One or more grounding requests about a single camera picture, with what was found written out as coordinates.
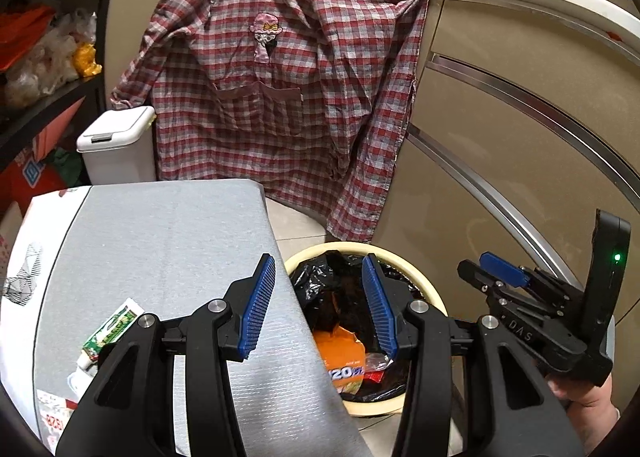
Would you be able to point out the red printed carton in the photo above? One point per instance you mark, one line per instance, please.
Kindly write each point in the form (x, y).
(25, 177)

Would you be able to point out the grey table mat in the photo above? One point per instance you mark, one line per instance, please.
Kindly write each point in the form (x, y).
(175, 247)

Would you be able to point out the green white toothpaste tube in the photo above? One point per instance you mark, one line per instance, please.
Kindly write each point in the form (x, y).
(112, 329)

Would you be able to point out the white lidded bin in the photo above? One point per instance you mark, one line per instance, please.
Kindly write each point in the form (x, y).
(117, 152)

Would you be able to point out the clear bags of food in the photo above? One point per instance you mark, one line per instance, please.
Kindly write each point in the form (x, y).
(45, 67)

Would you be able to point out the orange bag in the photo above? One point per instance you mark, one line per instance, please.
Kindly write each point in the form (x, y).
(22, 34)

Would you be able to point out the black shelf rack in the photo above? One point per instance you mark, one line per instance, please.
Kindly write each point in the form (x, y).
(107, 12)

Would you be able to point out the orange snack packet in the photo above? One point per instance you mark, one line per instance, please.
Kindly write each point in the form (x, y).
(340, 357)

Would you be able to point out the yellow-rimmed trash bin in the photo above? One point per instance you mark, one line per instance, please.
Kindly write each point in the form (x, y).
(430, 302)

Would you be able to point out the beige kitchen cabinet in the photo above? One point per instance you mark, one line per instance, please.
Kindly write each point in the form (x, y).
(500, 137)

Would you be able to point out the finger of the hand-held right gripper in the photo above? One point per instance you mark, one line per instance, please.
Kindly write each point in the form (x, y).
(505, 269)
(472, 274)

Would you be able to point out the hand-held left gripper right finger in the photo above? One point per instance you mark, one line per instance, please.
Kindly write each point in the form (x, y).
(380, 307)

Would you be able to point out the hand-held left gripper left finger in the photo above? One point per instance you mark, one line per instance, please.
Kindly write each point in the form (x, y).
(257, 307)

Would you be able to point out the white printed tablecloth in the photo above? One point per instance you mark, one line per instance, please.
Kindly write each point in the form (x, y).
(30, 237)

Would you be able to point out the yellow figurine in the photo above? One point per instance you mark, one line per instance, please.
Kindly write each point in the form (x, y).
(86, 62)

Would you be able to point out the red plaid shirt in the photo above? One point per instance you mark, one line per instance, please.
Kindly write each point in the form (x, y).
(280, 112)

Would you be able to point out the black bin liner bag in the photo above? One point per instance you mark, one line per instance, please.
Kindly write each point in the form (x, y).
(320, 282)

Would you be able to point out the person's right hand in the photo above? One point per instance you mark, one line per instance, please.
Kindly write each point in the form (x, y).
(585, 402)

